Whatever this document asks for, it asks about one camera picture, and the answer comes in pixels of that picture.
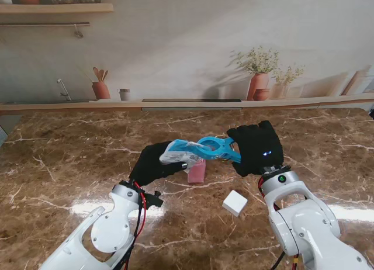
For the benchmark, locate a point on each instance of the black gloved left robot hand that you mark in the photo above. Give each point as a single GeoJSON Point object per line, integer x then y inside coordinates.
{"type": "Point", "coordinates": [149, 164]}

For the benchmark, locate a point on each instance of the pale vase with flowers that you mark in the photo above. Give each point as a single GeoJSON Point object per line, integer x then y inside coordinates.
{"type": "Point", "coordinates": [282, 89]}

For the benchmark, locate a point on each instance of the small round terracotta pot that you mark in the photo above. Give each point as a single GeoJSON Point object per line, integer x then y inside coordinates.
{"type": "Point", "coordinates": [261, 94]}

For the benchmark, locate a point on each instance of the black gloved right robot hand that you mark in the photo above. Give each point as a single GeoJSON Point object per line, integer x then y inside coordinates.
{"type": "Point", "coordinates": [260, 147]}

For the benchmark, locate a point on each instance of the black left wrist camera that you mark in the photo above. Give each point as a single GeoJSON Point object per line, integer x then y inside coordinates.
{"type": "Point", "coordinates": [154, 199]}

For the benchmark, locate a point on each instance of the wooden wall shelf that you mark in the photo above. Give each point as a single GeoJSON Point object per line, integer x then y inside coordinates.
{"type": "Point", "coordinates": [58, 8]}

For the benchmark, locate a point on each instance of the blue plastic bag clip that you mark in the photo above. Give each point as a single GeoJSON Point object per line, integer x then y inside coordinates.
{"type": "Point", "coordinates": [225, 153]}

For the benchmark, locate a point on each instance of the white square bottle cap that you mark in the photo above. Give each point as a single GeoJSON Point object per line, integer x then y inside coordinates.
{"type": "Point", "coordinates": [235, 202]}

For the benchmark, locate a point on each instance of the terracotta utensil pot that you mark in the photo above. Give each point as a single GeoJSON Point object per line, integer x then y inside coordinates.
{"type": "Point", "coordinates": [101, 90]}

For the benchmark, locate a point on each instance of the terracotta vase with flowers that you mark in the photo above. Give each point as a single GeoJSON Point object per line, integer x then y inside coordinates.
{"type": "Point", "coordinates": [257, 83]}

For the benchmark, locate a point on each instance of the pink seasoning bottle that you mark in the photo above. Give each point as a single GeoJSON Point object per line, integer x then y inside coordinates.
{"type": "Point", "coordinates": [197, 175]}

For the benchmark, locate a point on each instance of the metal faucet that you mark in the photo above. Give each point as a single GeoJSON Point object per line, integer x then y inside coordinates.
{"type": "Point", "coordinates": [65, 90]}

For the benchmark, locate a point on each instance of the blue white seasoning bag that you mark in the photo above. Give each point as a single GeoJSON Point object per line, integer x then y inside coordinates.
{"type": "Point", "coordinates": [178, 151]}

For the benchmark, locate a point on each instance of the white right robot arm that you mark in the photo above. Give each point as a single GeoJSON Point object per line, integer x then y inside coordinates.
{"type": "Point", "coordinates": [306, 223]}

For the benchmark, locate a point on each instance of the metal hanging rail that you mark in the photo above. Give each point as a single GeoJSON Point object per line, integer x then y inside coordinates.
{"type": "Point", "coordinates": [44, 24]}

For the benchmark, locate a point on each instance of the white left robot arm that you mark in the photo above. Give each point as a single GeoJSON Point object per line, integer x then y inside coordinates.
{"type": "Point", "coordinates": [102, 238]}

